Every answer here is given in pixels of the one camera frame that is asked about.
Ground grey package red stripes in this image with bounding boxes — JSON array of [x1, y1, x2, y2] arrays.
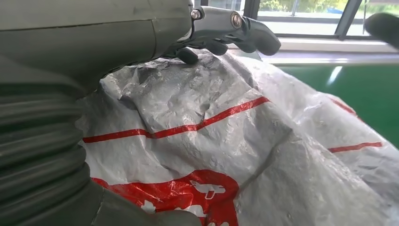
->
[[74, 48, 399, 226]]

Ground green conveyor belt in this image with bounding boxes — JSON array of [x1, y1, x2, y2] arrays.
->
[[279, 64, 399, 149]]

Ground window with dark frame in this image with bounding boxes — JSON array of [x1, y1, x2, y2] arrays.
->
[[192, 0, 399, 66]]

